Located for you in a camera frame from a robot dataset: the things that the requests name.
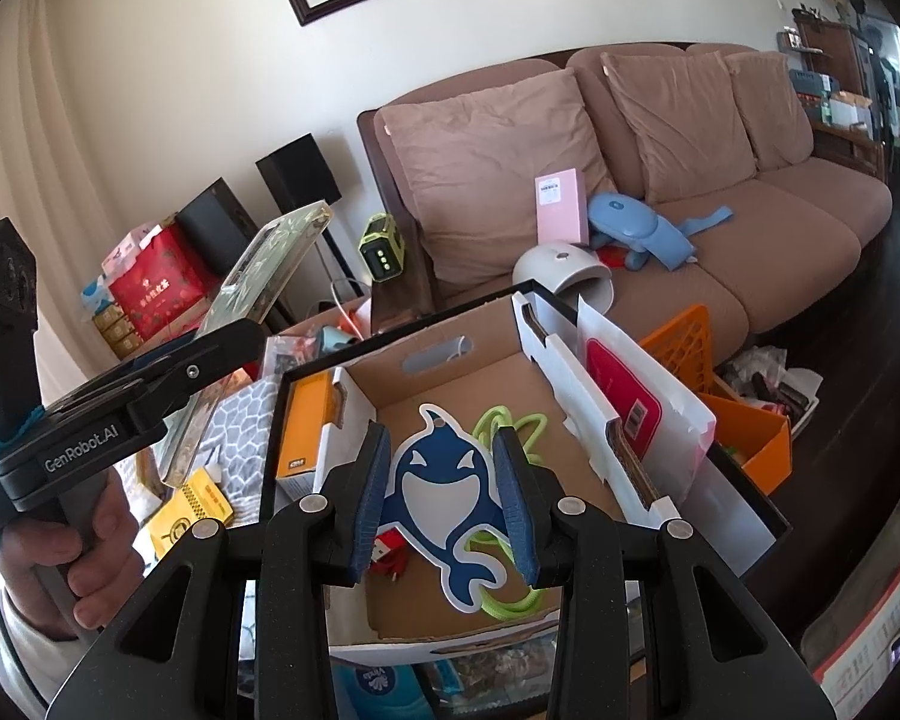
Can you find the pink white box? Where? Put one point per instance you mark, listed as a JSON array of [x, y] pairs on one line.
[[131, 247]]

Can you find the blue wet wipes pack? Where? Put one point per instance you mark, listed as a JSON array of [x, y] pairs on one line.
[[382, 690]]

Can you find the blue tissue pack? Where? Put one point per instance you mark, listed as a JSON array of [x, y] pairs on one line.
[[97, 298]]

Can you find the person's left forearm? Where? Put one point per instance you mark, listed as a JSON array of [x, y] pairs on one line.
[[22, 652]]

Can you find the blue massager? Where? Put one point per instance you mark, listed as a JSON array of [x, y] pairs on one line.
[[622, 214]]

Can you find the white dome lamp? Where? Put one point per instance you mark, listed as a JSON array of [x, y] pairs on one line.
[[562, 270]]

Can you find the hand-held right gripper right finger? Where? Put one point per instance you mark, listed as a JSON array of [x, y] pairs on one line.
[[514, 502]]

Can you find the yellow booklet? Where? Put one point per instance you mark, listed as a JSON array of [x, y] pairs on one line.
[[187, 517]]

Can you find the black loudspeaker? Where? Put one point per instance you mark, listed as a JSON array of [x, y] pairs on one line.
[[300, 172], [217, 225]]

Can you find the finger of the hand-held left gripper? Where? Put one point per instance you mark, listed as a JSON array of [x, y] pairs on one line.
[[202, 367], [105, 382]]

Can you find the green black portable device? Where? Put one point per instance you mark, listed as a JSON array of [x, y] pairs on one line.
[[382, 255]]

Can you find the brown sofa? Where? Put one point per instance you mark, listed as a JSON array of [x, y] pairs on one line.
[[795, 202]]

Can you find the grey white patterned blanket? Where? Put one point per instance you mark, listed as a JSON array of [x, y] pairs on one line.
[[232, 427]]

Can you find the small brown cushion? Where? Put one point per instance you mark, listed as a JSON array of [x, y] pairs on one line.
[[772, 105]]

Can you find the blue whale card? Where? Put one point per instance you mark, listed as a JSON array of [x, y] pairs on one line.
[[439, 495]]

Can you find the red gift bag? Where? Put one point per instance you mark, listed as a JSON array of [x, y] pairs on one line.
[[157, 285]]

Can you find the stack of yellow boxes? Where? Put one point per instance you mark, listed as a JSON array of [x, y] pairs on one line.
[[116, 334]]

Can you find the clear bamboo phone case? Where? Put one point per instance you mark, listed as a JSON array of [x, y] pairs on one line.
[[270, 262]]

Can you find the white curtain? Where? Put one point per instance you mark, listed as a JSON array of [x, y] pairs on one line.
[[7, 127]]

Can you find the white pouch red label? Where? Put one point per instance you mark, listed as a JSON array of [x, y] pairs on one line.
[[615, 382]]

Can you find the white cardboard box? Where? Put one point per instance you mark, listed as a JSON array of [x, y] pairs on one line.
[[480, 382]]

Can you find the large brown cushion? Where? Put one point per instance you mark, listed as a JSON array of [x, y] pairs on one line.
[[480, 180]]

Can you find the pink flat box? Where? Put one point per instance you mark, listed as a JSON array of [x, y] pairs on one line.
[[562, 210]]

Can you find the orange plastic basket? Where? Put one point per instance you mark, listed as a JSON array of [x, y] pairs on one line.
[[682, 345]]

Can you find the wooden cabinet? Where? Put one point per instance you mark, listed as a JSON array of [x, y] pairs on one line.
[[832, 45]]

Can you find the person's left hand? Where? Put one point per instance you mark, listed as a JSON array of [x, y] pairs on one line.
[[97, 577]]

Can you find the white plastic bag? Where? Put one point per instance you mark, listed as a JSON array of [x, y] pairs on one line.
[[795, 382]]

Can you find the clear plastic bag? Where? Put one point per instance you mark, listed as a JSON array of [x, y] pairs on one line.
[[289, 356]]

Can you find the black speaker stand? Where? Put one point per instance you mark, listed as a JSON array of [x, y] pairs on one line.
[[335, 259]]

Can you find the teal hair dryer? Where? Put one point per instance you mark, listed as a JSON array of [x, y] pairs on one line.
[[337, 341]]

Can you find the medium brown cushion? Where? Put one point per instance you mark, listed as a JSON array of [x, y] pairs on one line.
[[682, 120]]

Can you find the orange white box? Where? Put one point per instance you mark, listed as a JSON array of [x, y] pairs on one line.
[[307, 420]]

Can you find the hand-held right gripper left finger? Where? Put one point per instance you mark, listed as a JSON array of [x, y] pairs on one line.
[[367, 502]]

